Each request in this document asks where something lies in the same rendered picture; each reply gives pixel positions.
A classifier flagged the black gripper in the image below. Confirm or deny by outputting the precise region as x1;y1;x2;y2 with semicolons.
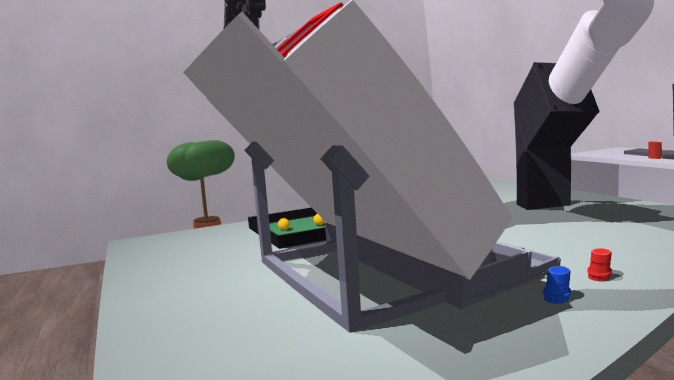
223;0;266;30

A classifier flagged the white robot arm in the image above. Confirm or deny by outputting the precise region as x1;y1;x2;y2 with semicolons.
549;0;654;104

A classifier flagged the red plug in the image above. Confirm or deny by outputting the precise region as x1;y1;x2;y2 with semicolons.
587;248;612;281

